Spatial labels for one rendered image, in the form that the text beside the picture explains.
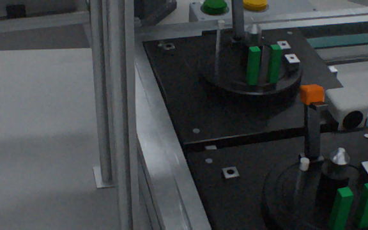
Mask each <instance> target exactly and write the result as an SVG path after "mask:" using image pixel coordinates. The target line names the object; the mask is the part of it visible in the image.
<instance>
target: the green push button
mask: <svg viewBox="0 0 368 230"><path fill-rule="evenodd" d="M203 10H204V11H205V12H208V13H214V14H219V13H224V12H226V11H227V3H226V2H225V1H224V0H205V1H204V2H203Z"/></svg>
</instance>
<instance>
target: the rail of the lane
mask: <svg viewBox="0 0 368 230"><path fill-rule="evenodd" d="M221 20H223V21H224V33H233V19H221ZM217 21H218V20H207V21H199V22H186V23H177V24H164V25H156V26H142V27H135V28H134V35H135V42H142V45H143V47H144V49H145V42H146V41H147V40H160V39H168V38H181V37H188V36H202V35H214V34H217ZM252 22H257V24H258V26H259V27H260V28H261V29H262V30H263V29H276V28H283V27H286V28H289V27H297V28H298V30H299V31H300V32H301V34H303V37H305V38H306V39H307V40H308V39H314V38H326V37H333V36H351V35H362V34H368V8H360V9H358V8H354V9H346V10H333V11H313V12H305V13H292V14H285V15H283V14H277V15H263V16H257V17H244V30H245V31H246V28H247V27H248V26H249V24H251V23H252Z"/></svg>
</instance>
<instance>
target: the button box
mask: <svg viewBox="0 0 368 230"><path fill-rule="evenodd" d="M224 1H225V2H226V3H227V11H225V12H224V13H219V14H214V13H208V12H205V11H204V10H203V2H204V1H199V2H192V3H190V4H189V19H188V22H199V21H207V20H221V19H232V18H233V16H232V5H231V0H224ZM243 11H244V17H257V16H263V15H277V14H283V15H285V14H292V13H305V12H318V11H317V9H316V8H315V7H314V6H313V5H312V4H311V2H310V1H309V0H267V5H266V9H264V10H261V11H252V10H250V9H248V8H246V7H244V6H243Z"/></svg>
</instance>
